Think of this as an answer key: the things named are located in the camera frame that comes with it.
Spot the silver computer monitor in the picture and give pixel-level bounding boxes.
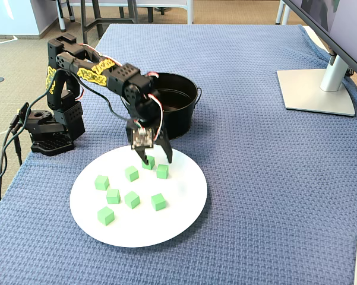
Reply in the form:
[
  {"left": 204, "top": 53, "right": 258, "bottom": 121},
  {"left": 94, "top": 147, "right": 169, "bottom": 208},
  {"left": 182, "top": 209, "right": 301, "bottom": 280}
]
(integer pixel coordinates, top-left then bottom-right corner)
[{"left": 276, "top": 0, "right": 357, "bottom": 118}]

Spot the white table frame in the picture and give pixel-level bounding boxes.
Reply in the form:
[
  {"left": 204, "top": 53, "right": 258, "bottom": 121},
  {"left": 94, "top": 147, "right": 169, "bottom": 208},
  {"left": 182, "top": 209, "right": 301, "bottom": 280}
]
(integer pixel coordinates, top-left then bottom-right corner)
[{"left": 55, "top": 0, "right": 194, "bottom": 31}]

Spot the black metal bucket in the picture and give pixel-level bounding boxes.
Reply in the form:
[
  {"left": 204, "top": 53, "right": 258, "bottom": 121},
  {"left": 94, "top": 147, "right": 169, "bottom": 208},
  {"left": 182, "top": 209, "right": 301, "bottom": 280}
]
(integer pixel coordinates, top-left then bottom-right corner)
[{"left": 150, "top": 72, "right": 203, "bottom": 142}]

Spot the white round plate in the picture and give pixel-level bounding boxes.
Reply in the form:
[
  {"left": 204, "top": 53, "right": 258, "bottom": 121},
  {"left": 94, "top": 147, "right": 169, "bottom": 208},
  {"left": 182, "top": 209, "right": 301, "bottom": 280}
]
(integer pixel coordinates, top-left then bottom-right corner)
[{"left": 69, "top": 144, "right": 208, "bottom": 249}]

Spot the white metal table leg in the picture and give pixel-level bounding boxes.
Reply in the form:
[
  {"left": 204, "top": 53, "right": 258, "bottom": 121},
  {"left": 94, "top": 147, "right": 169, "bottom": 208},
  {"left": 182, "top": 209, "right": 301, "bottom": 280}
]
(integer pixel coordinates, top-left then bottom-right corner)
[{"left": 274, "top": 0, "right": 291, "bottom": 26}]

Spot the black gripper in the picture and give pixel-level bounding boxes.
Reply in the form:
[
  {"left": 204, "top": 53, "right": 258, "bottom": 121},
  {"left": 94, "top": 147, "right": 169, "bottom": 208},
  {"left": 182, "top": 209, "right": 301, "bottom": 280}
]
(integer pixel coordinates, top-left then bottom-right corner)
[{"left": 126, "top": 119, "right": 174, "bottom": 166}]

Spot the thick black power cable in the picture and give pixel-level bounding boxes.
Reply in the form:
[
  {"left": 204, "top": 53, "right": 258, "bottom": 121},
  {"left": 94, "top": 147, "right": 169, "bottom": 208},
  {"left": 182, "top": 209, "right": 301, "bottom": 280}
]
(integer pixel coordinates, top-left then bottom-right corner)
[{"left": 0, "top": 117, "right": 21, "bottom": 202}]

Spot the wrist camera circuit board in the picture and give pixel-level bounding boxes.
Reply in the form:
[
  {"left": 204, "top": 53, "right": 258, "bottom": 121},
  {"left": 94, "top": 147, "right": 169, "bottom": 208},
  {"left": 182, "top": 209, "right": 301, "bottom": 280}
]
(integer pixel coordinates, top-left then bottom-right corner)
[{"left": 131, "top": 127, "right": 154, "bottom": 150}]

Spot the green cube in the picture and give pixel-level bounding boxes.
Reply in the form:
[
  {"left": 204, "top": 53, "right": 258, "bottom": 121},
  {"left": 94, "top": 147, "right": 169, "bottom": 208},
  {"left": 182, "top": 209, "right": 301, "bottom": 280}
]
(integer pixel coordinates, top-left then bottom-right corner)
[
  {"left": 124, "top": 165, "right": 140, "bottom": 183},
  {"left": 105, "top": 188, "right": 121, "bottom": 205},
  {"left": 141, "top": 155, "right": 156, "bottom": 170},
  {"left": 156, "top": 164, "right": 169, "bottom": 181},
  {"left": 150, "top": 192, "right": 167, "bottom": 212},
  {"left": 124, "top": 191, "right": 141, "bottom": 210},
  {"left": 97, "top": 206, "right": 115, "bottom": 227},
  {"left": 94, "top": 175, "right": 110, "bottom": 191}
]

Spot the blue woven tablecloth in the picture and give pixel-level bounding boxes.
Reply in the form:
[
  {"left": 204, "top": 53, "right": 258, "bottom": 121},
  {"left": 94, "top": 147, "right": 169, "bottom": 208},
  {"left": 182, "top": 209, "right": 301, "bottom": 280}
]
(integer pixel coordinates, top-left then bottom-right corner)
[{"left": 0, "top": 23, "right": 357, "bottom": 285}]

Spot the thin black camera cable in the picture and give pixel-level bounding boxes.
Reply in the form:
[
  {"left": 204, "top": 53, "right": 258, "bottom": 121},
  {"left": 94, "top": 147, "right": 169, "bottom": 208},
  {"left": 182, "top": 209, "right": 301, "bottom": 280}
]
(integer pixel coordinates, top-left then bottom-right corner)
[{"left": 28, "top": 68, "right": 137, "bottom": 124}]

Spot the long red white servo wire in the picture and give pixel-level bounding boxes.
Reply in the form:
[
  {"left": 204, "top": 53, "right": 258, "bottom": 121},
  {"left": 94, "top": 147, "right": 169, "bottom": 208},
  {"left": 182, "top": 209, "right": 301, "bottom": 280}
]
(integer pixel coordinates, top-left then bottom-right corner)
[{"left": 147, "top": 93, "right": 165, "bottom": 142}]

